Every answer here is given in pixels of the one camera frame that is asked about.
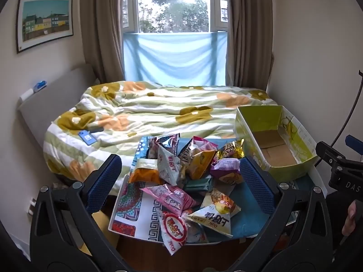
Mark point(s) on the purple packet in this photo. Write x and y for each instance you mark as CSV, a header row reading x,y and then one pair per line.
x,y
227,171

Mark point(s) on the white and yellow chips packet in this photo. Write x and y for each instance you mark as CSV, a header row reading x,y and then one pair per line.
x,y
219,201

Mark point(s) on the framed house picture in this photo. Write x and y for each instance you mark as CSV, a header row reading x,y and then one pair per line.
x,y
45,22

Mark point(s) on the brown curtain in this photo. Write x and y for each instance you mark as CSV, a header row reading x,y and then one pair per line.
x,y
249,34
107,28

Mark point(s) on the grey bed headboard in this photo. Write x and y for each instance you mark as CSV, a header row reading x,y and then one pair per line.
x,y
54,110

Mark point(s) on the blue and white small device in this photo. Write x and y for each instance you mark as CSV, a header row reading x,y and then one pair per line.
x,y
40,86

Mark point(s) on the white triangular packet green print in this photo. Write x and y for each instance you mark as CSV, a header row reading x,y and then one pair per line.
x,y
211,221

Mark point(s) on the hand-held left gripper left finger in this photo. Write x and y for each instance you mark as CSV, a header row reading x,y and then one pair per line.
x,y
104,185

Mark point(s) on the black and white bread packet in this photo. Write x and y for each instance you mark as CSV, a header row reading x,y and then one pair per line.
x,y
185,152

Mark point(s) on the gold shiny packet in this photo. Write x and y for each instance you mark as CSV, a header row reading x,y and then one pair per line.
x,y
231,149

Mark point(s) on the pink and white strawberry packet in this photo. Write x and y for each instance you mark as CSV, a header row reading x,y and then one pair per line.
x,y
204,143

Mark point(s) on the white triangular packet red print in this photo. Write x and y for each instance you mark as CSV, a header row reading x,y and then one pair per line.
x,y
169,167

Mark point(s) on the yellow bread packet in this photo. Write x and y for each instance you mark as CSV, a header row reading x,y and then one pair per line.
x,y
200,163

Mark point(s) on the patterned tray board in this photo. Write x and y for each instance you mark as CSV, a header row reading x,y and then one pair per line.
x,y
249,215

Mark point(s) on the brown packet with blue print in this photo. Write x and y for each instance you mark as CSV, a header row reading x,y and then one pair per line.
x,y
164,143

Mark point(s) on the floral striped blanket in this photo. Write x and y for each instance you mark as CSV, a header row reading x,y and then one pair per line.
x,y
158,110

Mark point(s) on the light blue window cloth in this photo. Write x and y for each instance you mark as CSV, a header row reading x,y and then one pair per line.
x,y
175,59

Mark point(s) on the pale green and orange packet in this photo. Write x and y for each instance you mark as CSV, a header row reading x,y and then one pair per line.
x,y
144,174

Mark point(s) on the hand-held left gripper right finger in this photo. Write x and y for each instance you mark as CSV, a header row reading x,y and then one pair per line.
x,y
256,187

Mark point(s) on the green cardboard box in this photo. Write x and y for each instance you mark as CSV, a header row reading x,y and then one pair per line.
x,y
300,147

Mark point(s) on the white window frame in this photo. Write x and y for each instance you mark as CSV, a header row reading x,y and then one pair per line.
x,y
218,5

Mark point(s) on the white packet with red circle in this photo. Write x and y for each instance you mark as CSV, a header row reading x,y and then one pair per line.
x,y
173,229

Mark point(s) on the brown paper envelope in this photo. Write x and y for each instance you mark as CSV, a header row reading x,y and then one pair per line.
x,y
102,229

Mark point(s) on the dark green packet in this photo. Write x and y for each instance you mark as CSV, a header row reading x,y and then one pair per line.
x,y
198,184

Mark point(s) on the blue phone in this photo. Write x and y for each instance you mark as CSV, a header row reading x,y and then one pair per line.
x,y
87,139

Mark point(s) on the person's right hand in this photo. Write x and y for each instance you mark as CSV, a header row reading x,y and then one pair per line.
x,y
350,218

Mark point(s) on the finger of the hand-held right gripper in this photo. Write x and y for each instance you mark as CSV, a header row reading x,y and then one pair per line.
x,y
327,150
354,142

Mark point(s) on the black remote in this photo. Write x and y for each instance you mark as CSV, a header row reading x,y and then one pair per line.
x,y
96,130

